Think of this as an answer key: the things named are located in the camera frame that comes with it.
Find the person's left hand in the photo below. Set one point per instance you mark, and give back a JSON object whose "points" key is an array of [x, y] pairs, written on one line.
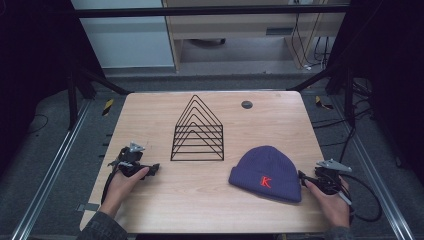
{"points": [[120, 190]]}

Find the black frame post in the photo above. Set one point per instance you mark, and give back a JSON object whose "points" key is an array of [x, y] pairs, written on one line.
{"points": [[71, 100], [348, 96]]}

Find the aluminium floor rail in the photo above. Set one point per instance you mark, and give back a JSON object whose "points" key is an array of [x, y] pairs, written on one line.
{"points": [[53, 170], [383, 186]]}

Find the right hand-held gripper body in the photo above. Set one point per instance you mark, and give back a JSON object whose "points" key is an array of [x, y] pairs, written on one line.
{"points": [[330, 181]]}

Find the yellow black hazard tape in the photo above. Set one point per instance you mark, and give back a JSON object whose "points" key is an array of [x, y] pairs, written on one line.
{"points": [[321, 103], [107, 107]]}

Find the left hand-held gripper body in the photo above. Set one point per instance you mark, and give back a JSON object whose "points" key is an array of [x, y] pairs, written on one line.
{"points": [[130, 159]]}

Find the grey tape strip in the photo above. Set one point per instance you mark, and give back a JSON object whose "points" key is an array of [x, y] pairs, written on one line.
{"points": [[87, 207]]}

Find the grey round table grommet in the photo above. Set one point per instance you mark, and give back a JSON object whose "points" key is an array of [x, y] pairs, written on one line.
{"points": [[247, 104]]}

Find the white cabinet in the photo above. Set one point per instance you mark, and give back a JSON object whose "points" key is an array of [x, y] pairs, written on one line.
{"points": [[126, 40]]}

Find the person's right hand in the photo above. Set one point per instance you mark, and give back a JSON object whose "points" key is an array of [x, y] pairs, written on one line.
{"points": [[333, 208]]}

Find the black horizontal frame bar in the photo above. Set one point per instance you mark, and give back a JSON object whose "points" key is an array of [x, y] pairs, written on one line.
{"points": [[200, 11]]}

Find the purple knit beanie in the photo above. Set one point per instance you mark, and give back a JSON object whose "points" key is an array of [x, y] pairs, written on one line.
{"points": [[263, 166]]}

